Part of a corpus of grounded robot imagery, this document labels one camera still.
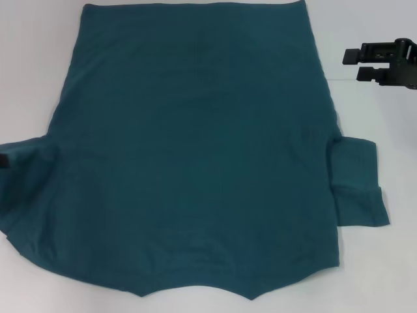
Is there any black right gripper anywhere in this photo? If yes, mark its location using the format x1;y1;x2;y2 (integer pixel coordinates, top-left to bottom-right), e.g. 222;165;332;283
342;38;417;89

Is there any teal blue t-shirt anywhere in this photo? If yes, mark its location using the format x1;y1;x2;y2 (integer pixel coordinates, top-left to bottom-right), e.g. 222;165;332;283
0;1;391;292

